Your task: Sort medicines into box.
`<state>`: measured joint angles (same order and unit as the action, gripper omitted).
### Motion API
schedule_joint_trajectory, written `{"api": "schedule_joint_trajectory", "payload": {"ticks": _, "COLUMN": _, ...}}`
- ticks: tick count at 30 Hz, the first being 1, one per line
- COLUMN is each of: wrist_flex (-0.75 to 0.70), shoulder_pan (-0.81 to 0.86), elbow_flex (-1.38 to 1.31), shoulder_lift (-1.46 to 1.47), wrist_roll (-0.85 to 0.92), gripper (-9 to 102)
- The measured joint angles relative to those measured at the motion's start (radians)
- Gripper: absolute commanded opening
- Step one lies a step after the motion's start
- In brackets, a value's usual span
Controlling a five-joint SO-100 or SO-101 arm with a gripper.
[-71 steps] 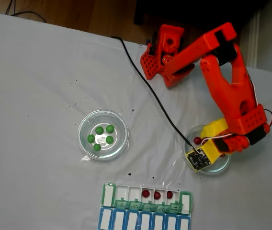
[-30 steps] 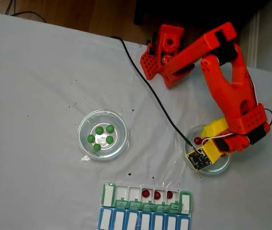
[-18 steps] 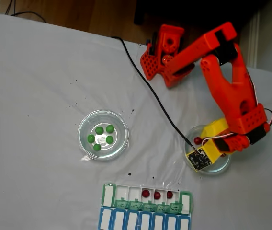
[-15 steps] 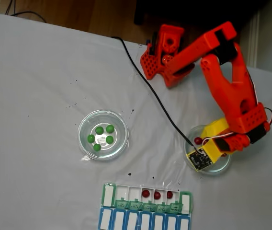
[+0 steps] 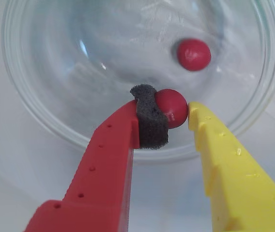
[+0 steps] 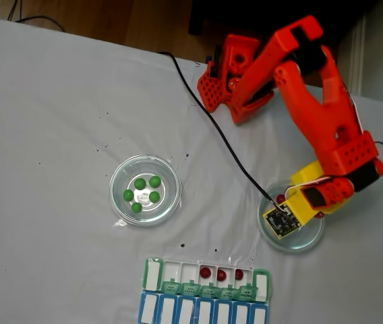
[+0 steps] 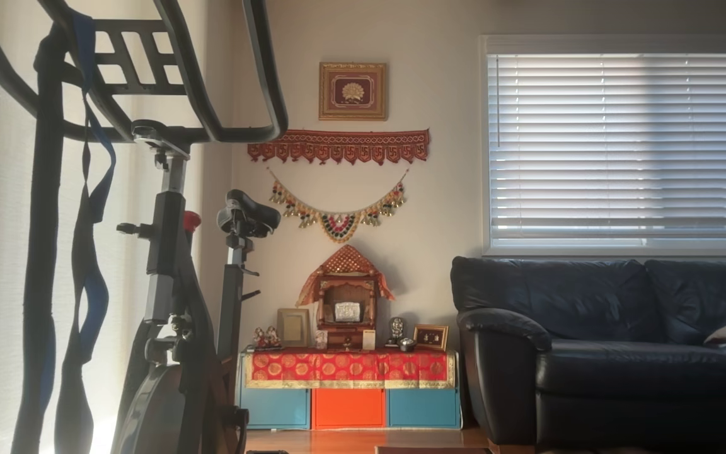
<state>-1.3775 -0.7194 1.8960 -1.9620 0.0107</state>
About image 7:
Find small wooden shrine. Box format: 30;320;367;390
296;245;396;349

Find small gold framed picture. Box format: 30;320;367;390
413;324;449;352

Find red and gold cloth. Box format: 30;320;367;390
243;349;457;389

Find small colourful figurines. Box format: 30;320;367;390
253;326;283;351

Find blue and orange cabinet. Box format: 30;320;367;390
235;352;463;431

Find black exercise bike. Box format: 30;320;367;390
0;0;289;454

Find black leather sofa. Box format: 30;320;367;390
451;255;726;454

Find white window blind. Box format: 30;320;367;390
481;35;726;256

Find white curtain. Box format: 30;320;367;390
0;0;212;454

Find beaded wall garland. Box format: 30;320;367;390
267;168;410;244

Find red embroidered wall hanging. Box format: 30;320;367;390
248;129;430;166

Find beige photo frame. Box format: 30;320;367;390
277;308;311;347

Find gold framed wall picture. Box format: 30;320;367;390
319;62;388;121

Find blue and black strap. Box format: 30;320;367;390
54;9;118;454

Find black hanging strap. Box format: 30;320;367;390
11;22;66;454

